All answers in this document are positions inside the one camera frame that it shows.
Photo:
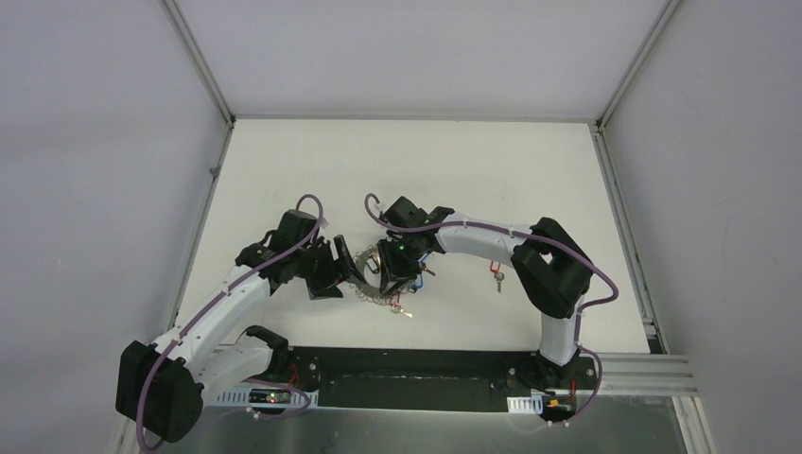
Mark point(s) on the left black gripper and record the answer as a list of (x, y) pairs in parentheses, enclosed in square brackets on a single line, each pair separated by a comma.
[(322, 270)]

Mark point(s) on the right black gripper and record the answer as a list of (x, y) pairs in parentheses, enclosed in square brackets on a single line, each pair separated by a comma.
[(392, 273)]

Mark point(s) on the metal disc keyring holder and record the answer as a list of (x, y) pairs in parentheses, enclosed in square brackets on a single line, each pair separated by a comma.
[(368, 262)]

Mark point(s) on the key with red tag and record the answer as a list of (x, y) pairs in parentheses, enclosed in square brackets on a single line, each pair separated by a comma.
[(496, 269)]

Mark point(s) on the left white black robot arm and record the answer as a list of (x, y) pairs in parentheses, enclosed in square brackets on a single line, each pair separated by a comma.
[(164, 385)]

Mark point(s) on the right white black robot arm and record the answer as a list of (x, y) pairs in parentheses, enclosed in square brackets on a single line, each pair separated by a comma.
[(552, 269)]

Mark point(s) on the blue tag on keyring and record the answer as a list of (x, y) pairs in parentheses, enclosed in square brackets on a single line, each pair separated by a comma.
[(423, 273)]

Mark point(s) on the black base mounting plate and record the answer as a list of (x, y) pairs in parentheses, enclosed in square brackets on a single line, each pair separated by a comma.
[(436, 380)]

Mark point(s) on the white slotted cable duct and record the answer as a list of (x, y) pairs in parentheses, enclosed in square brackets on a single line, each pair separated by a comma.
[(260, 397)]

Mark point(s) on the aluminium frame rail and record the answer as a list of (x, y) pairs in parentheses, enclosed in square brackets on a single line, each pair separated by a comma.
[(655, 374)]

